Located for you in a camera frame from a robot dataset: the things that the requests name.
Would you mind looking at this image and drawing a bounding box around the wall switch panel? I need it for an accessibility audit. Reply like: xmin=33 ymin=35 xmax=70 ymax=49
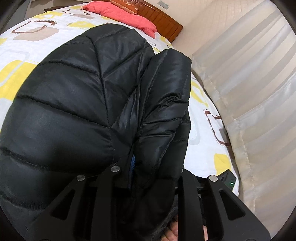
xmin=158 ymin=1 xmax=169 ymax=9

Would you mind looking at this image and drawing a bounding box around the black puffer jacket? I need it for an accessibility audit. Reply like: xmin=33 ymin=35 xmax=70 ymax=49
xmin=1 ymin=24 xmax=191 ymax=240

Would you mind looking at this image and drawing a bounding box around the person's hand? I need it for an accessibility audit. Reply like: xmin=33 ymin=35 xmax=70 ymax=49
xmin=162 ymin=214 xmax=209 ymax=241

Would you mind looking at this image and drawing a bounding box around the patterned white bed sheet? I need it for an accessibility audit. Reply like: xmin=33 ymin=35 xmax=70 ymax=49
xmin=1 ymin=5 xmax=239 ymax=194

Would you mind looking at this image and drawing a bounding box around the wooden headboard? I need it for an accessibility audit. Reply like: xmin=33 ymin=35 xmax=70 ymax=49
xmin=99 ymin=0 xmax=184 ymax=43

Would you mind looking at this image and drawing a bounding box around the orange embroidered cushion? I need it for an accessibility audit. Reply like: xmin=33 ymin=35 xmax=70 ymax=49
xmin=110 ymin=0 xmax=138 ymax=15

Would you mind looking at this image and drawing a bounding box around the sheer white curtain right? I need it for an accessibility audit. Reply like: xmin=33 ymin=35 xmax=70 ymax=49
xmin=192 ymin=1 xmax=295 ymax=240

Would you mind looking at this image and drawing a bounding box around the coral red pillow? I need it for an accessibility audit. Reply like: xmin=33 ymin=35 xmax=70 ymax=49
xmin=82 ymin=1 xmax=157 ymax=39

